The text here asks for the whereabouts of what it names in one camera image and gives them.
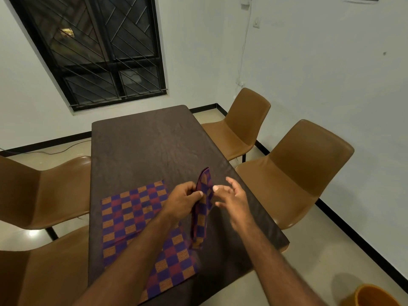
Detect purple orange checkered cloth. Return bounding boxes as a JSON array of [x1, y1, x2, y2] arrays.
[[101, 167, 215, 305]]

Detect black floor cable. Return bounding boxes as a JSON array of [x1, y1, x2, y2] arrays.
[[0, 140, 92, 157]]

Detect dark brown table cover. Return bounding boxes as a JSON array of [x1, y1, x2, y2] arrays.
[[89, 105, 290, 306]]

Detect person's right hand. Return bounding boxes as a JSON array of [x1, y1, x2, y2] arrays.
[[212, 176, 256, 232]]

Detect person's left forearm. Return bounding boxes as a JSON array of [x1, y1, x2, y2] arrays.
[[73, 213, 184, 306]]

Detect white wall cable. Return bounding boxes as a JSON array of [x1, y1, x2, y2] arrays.
[[237, 0, 253, 85]]

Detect person's left hand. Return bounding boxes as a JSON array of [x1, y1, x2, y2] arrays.
[[161, 181, 204, 225]]

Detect brown plastic chair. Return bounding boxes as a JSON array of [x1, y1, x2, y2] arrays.
[[235, 119, 355, 254], [0, 224, 90, 306], [201, 88, 271, 163], [0, 155, 92, 241]]

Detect orange round bin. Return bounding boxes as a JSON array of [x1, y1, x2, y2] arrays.
[[352, 283, 402, 306]]

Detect person's right forearm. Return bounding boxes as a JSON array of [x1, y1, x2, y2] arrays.
[[234, 220, 329, 306]]

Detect black window with grille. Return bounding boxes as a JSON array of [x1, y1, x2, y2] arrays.
[[6, 0, 168, 112]]

